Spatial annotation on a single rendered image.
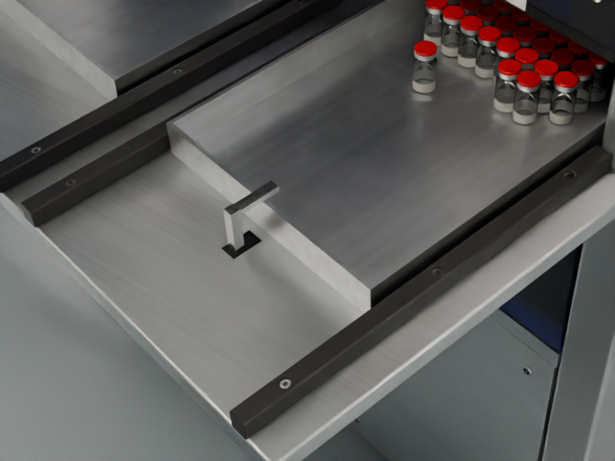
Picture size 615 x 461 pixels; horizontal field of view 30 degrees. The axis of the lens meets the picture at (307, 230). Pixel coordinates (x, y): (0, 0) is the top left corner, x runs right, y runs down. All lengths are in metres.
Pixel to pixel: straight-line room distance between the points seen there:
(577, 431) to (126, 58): 0.62
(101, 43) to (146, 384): 0.92
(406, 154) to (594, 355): 0.31
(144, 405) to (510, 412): 0.76
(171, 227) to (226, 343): 0.13
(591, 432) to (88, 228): 0.59
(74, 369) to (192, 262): 1.09
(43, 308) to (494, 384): 1.00
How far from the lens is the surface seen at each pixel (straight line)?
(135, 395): 1.96
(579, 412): 1.27
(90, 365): 2.01
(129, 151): 1.01
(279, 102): 1.07
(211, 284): 0.92
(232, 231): 0.92
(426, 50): 1.05
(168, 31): 1.17
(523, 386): 1.32
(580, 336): 1.18
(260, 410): 0.82
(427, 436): 1.58
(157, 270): 0.94
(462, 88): 1.08
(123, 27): 1.18
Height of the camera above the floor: 1.57
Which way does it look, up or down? 47 degrees down
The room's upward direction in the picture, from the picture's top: 4 degrees counter-clockwise
